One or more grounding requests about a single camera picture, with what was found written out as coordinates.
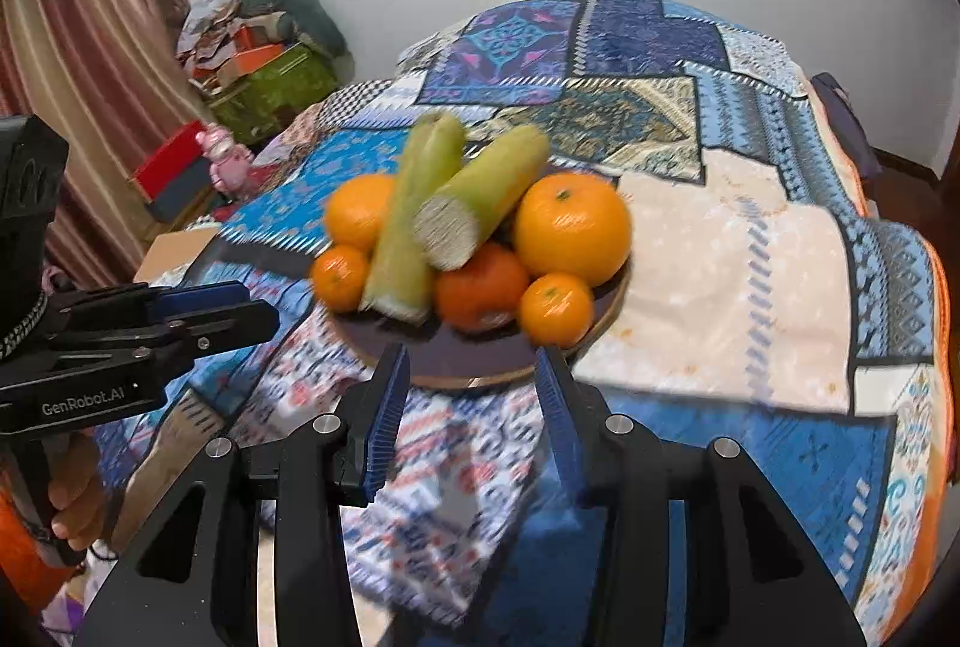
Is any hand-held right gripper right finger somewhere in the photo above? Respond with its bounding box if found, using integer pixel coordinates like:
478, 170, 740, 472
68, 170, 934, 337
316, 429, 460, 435
534, 345, 867, 647

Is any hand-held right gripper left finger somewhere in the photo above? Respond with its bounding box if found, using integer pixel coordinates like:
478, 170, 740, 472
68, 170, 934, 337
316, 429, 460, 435
75, 343, 412, 647

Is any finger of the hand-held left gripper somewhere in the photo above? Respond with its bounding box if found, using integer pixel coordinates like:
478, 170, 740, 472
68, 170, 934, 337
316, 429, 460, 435
45, 302, 281, 364
71, 281, 252, 327

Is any dark purple round plate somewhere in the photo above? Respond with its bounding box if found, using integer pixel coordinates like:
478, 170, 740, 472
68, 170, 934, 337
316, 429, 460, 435
319, 163, 631, 391

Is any small mandarin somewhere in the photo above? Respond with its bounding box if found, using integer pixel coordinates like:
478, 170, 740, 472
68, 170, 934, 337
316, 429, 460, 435
519, 272, 595, 348
311, 244, 372, 314

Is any orange-red tomato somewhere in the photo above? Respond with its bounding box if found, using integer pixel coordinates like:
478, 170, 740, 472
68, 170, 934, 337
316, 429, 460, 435
435, 242, 531, 334

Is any yellow-green sugarcane piece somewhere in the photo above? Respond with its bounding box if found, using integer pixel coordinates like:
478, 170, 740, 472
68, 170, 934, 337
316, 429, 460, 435
414, 124, 551, 271
358, 112, 467, 325

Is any person's left forearm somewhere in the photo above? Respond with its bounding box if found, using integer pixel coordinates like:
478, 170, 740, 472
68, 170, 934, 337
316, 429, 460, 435
0, 489, 76, 610

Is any person's left hand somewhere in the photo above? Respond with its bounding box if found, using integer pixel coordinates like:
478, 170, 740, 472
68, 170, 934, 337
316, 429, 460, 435
46, 437, 106, 552

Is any cardboard box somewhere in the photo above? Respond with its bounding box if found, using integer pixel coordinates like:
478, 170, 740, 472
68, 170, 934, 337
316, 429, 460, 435
133, 228, 218, 284

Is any dark grey box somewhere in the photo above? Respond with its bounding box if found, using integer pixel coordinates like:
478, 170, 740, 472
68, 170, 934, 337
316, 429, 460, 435
146, 159, 218, 220

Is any pink toy figure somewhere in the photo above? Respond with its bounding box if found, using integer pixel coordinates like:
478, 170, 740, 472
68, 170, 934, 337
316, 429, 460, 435
196, 123, 256, 194

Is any red box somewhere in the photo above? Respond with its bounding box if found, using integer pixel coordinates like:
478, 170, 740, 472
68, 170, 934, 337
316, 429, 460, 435
131, 120, 207, 198

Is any large orange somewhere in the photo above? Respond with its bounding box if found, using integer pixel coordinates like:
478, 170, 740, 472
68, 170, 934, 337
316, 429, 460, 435
325, 174, 398, 254
514, 172, 632, 288

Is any striped brown curtain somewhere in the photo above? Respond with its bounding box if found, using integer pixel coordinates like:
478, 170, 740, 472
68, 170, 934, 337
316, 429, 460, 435
0, 0, 192, 292

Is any green patterned box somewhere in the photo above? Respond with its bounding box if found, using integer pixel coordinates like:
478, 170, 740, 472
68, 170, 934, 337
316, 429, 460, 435
206, 43, 338, 145

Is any blue patchwork blanket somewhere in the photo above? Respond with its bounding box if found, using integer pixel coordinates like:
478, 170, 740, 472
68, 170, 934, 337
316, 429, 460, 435
97, 0, 953, 647

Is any orange box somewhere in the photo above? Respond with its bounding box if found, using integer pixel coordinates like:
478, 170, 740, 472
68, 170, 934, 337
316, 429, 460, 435
196, 43, 286, 85

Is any pile of crumpled paper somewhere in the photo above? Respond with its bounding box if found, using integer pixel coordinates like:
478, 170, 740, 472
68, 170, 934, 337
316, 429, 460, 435
178, 0, 248, 85

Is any grey-green pillow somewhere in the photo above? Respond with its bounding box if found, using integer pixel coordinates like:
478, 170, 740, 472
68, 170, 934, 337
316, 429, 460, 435
236, 0, 347, 55

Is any dark purple bag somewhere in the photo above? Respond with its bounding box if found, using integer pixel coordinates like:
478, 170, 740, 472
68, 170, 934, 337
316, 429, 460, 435
810, 73, 882, 179

